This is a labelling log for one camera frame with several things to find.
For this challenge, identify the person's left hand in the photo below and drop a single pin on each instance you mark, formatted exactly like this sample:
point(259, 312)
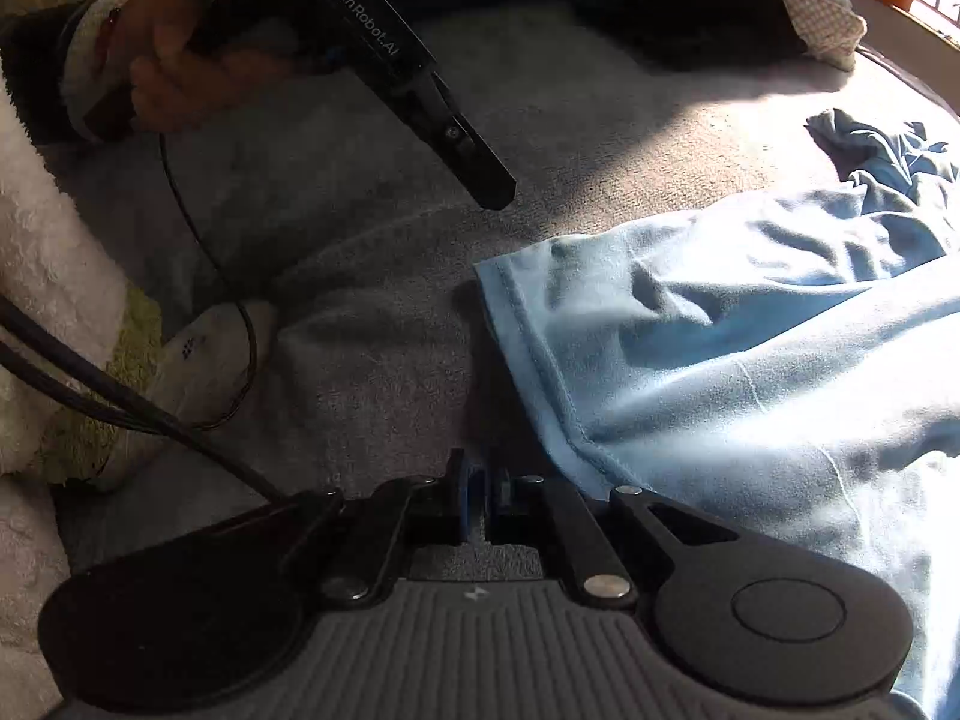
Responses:
point(169, 82)

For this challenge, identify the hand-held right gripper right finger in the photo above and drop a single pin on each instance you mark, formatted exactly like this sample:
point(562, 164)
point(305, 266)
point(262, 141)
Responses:
point(501, 510)

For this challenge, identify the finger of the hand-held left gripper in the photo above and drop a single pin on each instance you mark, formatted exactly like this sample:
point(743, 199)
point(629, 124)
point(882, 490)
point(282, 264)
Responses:
point(465, 154)

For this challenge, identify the white and green fluffy blanket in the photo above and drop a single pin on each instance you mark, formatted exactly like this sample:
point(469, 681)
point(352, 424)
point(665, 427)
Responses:
point(52, 255)

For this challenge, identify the light blue t-shirt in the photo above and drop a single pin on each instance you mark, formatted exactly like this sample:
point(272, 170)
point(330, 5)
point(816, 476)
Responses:
point(712, 360)

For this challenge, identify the person's left forearm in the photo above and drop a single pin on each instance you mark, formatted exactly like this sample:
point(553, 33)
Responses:
point(82, 67)

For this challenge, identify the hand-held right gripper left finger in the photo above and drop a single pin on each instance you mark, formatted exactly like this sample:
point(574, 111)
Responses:
point(470, 501)

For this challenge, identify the white dotted cloth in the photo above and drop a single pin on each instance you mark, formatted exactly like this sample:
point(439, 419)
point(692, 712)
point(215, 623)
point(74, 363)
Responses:
point(195, 367)

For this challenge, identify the checkered cloth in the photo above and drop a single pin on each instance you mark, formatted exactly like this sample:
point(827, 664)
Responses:
point(817, 22)

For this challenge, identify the grey blanket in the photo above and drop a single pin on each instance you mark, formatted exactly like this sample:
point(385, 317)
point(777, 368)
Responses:
point(337, 187)

